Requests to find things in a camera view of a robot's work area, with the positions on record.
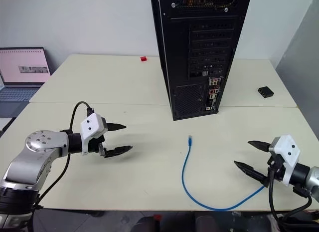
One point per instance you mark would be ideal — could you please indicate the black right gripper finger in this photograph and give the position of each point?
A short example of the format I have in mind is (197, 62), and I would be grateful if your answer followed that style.
(259, 145)
(250, 170)

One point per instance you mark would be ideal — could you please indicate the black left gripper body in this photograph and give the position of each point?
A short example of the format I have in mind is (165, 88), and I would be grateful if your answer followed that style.
(96, 145)

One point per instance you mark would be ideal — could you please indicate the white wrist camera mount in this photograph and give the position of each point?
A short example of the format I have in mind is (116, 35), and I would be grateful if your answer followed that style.
(90, 126)
(289, 151)

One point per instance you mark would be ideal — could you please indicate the black computer tower case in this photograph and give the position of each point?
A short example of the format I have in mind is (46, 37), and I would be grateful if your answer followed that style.
(199, 55)

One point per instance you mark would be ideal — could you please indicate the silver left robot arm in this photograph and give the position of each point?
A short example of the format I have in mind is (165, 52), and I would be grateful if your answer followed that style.
(37, 157)

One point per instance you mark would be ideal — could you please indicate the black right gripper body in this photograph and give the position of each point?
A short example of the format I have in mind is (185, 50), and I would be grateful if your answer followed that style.
(275, 170)

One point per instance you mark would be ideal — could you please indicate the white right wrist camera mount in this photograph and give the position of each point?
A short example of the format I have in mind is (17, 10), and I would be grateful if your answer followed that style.
(289, 151)

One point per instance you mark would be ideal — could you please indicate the open grey laptop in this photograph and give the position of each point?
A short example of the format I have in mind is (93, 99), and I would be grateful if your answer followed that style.
(23, 72)

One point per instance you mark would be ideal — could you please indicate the small black adapter box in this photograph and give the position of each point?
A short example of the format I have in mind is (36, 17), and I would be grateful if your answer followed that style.
(265, 91)

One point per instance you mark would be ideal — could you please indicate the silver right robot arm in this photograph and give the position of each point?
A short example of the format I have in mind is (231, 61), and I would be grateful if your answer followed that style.
(309, 178)

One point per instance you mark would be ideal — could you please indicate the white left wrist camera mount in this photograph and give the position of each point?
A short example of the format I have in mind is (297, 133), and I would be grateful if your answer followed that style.
(90, 126)

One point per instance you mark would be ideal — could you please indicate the small red block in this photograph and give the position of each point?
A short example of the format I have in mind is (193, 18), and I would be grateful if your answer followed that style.
(143, 59)

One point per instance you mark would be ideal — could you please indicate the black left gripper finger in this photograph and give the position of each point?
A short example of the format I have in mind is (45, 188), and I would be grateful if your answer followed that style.
(115, 126)
(118, 151)

